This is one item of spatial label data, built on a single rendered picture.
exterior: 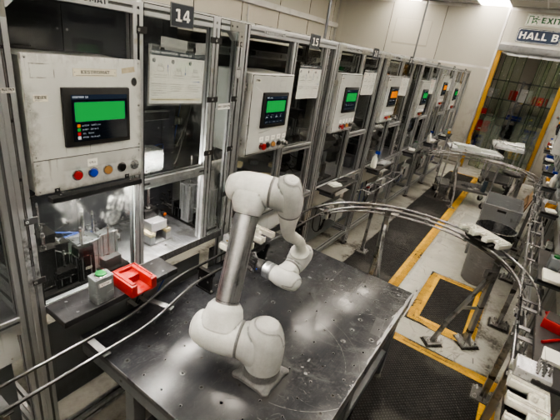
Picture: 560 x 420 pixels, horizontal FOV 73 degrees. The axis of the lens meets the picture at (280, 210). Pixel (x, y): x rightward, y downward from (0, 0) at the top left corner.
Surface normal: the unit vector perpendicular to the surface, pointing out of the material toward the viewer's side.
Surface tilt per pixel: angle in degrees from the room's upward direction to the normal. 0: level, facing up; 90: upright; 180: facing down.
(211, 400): 0
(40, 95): 90
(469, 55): 90
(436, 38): 90
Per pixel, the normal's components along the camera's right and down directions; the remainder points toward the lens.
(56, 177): 0.82, 0.33
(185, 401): 0.14, -0.91
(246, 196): -0.22, 0.04
